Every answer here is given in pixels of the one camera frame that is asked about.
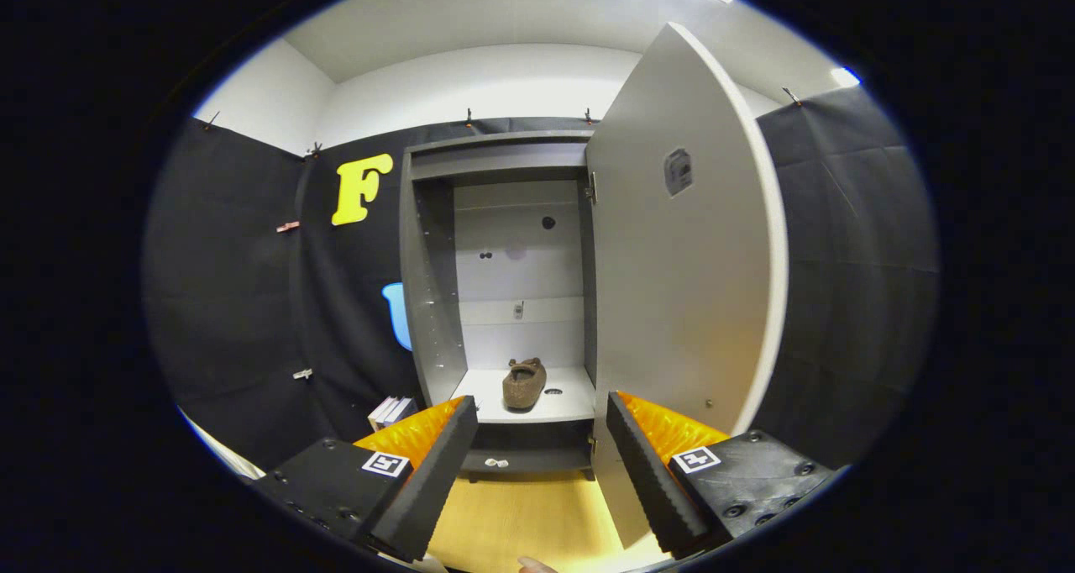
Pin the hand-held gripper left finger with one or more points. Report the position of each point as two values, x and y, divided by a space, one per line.
437 481

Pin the beige shoe cabinet door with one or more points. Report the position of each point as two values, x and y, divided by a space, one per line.
689 304

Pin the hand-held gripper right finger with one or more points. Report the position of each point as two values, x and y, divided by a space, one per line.
651 481

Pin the white book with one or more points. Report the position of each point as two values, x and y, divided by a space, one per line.
380 412

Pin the dark grey shoe cabinet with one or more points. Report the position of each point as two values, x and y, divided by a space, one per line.
430 304

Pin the white cabinet shelf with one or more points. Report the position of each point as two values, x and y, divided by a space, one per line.
571 403

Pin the black backdrop cloth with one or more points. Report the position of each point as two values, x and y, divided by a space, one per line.
235 304

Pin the brown fuzzy shoe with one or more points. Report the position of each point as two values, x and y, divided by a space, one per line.
524 386

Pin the small ceiling light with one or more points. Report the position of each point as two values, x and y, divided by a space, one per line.
846 76

